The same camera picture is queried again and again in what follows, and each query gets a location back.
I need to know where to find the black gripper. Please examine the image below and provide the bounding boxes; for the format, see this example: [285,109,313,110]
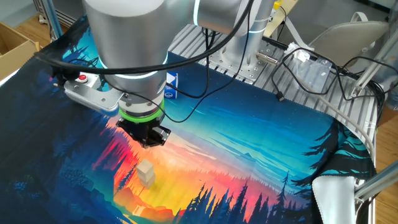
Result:
[116,119,172,149]

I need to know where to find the blue tissue pack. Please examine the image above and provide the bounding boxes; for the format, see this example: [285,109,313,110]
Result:
[164,72,179,100]

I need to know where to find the grey emergency stop button box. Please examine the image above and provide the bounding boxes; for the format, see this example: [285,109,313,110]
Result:
[74,73,101,90]

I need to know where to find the colourful landscape print cloth mat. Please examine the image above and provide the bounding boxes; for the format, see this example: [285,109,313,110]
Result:
[0,17,379,224]

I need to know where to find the brown cardboard box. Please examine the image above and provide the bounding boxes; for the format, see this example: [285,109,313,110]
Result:
[0,21,41,82]

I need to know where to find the clear plastic bag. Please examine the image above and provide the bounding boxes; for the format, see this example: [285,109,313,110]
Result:
[284,42,333,94]

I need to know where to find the beige cardboard panel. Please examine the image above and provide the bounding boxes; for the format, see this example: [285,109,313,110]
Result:
[263,0,300,39]

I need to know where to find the white office chair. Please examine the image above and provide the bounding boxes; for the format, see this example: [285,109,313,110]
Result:
[306,11,391,68]

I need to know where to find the wrist camera silver bracket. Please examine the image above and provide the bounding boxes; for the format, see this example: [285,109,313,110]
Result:
[51,67,124,118]

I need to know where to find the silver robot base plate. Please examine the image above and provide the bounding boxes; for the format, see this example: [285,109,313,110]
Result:
[205,37,280,85]

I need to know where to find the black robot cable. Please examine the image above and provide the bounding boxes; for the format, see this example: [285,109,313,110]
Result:
[33,0,256,124]

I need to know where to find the black usb cable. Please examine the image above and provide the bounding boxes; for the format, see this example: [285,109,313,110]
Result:
[271,46,386,103]

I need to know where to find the aluminium frame post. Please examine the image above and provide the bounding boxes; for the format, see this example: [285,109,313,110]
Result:
[43,0,65,41]
[354,160,398,224]
[350,29,398,98]

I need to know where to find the grey thick cable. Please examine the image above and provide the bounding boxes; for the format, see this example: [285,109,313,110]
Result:
[292,82,377,161]

